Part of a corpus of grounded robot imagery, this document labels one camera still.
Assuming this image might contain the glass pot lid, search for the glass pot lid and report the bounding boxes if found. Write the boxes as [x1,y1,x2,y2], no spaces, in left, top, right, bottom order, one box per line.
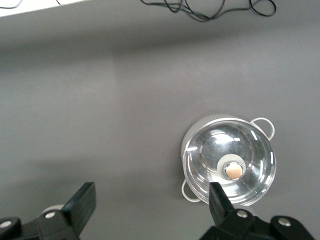
[183,117,278,208]

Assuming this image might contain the dark grey table mat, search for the dark grey table mat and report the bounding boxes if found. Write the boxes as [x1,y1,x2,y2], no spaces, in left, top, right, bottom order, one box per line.
[0,0,320,240]

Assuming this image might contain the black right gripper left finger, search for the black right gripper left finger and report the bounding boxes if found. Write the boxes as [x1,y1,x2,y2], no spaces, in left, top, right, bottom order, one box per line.
[0,181,97,240]

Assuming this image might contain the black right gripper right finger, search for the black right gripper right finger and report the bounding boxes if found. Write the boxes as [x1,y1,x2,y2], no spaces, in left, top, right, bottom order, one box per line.
[197,182,316,240]

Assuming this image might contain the pale green cooking pot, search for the pale green cooking pot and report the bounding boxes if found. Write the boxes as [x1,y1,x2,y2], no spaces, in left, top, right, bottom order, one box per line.
[180,113,276,204]

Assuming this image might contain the white side desk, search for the white side desk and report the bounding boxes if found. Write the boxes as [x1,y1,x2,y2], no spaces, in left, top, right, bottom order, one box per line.
[0,0,86,18]

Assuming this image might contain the long tangled black cable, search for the long tangled black cable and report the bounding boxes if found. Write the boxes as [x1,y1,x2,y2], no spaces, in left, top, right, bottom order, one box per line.
[139,0,278,23]

